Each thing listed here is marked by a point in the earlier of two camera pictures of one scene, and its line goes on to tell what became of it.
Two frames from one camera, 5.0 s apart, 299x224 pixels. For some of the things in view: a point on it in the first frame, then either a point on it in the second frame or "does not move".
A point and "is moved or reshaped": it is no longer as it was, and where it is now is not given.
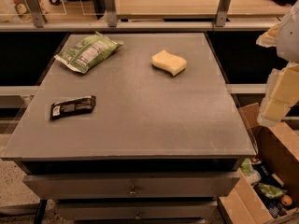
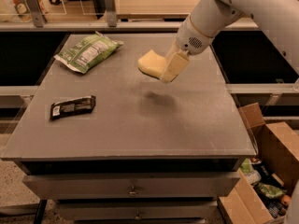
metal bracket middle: (109, 6) does not move
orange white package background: (21, 7) does not move
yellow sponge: (172, 63) is moved or reshaped
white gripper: (289, 36) -> (191, 38)
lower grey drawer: (196, 210) does not move
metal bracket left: (35, 8) does not move
